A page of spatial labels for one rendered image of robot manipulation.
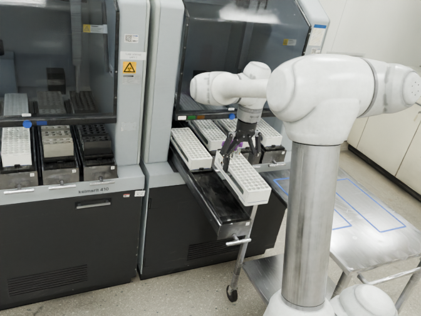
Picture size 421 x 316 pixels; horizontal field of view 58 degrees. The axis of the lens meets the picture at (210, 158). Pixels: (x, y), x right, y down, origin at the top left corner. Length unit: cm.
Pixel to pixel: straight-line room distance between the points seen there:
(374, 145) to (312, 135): 318
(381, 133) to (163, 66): 268
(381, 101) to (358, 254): 71
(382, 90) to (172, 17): 93
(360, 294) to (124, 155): 111
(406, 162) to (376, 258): 234
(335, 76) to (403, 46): 338
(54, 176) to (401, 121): 296
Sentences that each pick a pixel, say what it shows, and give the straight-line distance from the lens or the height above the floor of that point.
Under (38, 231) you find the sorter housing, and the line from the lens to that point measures 178.
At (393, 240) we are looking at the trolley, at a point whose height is 82.
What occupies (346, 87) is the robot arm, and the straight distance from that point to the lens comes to 78.
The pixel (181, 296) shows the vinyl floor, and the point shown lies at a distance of 218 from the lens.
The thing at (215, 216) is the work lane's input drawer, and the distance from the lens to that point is 140.
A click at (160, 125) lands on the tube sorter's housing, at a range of 169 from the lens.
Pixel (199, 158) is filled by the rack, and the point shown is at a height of 86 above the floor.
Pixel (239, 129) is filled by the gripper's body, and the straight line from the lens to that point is 141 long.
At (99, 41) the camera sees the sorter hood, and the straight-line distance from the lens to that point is 150.
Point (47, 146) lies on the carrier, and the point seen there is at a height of 87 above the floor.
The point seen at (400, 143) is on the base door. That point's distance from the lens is 375.
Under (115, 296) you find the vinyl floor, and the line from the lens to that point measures 216.
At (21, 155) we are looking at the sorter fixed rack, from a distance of 161.
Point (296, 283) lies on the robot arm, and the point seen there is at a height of 105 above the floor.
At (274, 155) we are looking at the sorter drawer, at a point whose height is 78.
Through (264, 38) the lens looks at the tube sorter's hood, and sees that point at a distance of 174.
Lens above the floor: 167
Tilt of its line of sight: 30 degrees down
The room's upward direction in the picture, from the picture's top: 10 degrees clockwise
